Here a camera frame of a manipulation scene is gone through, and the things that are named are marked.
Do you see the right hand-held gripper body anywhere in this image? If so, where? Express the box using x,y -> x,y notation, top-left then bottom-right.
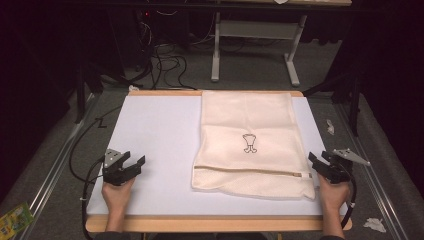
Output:
319,148 -> 372,185

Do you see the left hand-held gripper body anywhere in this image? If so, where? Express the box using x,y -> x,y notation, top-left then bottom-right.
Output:
101,148 -> 143,187

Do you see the cream mesh laundry bag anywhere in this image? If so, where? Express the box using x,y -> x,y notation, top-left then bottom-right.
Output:
191,90 -> 317,201

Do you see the person's left hand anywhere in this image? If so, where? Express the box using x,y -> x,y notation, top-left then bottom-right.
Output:
101,176 -> 136,218

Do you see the person's right hand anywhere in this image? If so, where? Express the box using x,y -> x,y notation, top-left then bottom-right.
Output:
317,173 -> 351,218

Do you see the white table mat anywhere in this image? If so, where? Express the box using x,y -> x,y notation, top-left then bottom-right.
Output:
86,94 -> 350,217

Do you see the black tripod stand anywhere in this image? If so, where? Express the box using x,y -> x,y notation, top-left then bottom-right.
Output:
302,72 -> 364,138
73,61 -> 105,125

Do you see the crumpled white paper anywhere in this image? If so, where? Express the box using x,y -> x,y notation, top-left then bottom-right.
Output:
362,217 -> 388,234

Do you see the green printed packet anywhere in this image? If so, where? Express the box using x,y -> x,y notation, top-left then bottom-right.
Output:
0,201 -> 36,240

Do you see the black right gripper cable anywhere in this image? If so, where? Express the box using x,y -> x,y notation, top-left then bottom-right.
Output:
340,166 -> 358,230

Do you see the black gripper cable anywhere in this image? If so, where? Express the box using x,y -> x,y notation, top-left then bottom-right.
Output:
80,156 -> 105,240
340,166 -> 358,230

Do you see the metal floor rail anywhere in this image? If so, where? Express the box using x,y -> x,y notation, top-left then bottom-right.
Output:
19,93 -> 98,240
334,102 -> 413,240

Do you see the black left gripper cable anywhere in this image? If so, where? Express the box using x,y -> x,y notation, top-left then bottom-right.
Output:
80,156 -> 105,240

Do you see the long black floor cable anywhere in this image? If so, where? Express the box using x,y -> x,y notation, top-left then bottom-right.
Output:
68,105 -> 124,184

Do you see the white board with wooden frame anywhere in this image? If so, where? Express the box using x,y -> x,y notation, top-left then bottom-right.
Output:
85,89 -> 353,234

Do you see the bundle of black floor cables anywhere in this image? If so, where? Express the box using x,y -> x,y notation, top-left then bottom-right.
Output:
133,19 -> 198,92

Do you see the white metal desk frame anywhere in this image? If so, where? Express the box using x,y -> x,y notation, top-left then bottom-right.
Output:
210,11 -> 308,88

